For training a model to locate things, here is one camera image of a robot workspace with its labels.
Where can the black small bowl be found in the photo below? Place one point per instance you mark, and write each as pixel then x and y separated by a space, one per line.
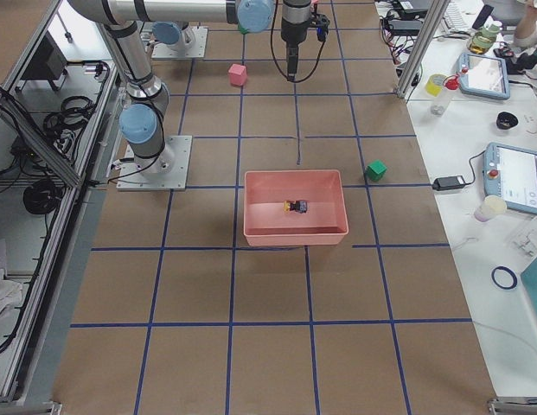
pixel 506 121

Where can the upper teach pendant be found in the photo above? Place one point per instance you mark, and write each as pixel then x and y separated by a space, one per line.
pixel 483 76

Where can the aluminium frame post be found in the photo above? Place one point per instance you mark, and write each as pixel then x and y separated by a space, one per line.
pixel 432 20

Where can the lower teach pendant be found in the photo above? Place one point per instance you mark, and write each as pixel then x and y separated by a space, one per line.
pixel 511 173

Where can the black power adapter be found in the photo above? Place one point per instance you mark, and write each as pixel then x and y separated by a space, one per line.
pixel 445 183

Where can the pink plastic bin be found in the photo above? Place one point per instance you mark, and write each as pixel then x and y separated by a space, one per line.
pixel 267 224

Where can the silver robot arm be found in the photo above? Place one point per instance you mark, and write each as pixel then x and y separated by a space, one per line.
pixel 176 35
pixel 141 123

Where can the clear plastic bag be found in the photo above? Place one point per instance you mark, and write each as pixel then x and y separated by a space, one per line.
pixel 524 238

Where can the white paper cup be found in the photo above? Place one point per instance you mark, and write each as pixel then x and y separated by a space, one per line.
pixel 491 206

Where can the yellow push button switch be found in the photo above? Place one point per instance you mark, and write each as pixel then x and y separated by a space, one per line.
pixel 299 206

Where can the yellow tape roll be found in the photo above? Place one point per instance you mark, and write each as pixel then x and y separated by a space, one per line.
pixel 435 84

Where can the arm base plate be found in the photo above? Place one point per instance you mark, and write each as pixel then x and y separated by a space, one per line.
pixel 170 170
pixel 162 52

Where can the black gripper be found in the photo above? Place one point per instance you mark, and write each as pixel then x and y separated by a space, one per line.
pixel 292 29

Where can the green cube near bin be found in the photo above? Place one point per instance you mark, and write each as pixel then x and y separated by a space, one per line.
pixel 375 170

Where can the teach pendant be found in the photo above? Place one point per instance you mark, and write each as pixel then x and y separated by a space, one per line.
pixel 511 173
pixel 483 76

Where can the aluminium side frame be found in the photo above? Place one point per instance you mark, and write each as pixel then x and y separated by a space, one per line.
pixel 57 86

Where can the red cap object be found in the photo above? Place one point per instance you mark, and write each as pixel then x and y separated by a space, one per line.
pixel 451 83

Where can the person hand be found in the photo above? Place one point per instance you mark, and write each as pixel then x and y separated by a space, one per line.
pixel 525 35

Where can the clear plastic bottle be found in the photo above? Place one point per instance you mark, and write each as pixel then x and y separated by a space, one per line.
pixel 441 101

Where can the pink cube near centre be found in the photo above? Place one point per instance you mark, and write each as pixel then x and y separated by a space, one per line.
pixel 237 75

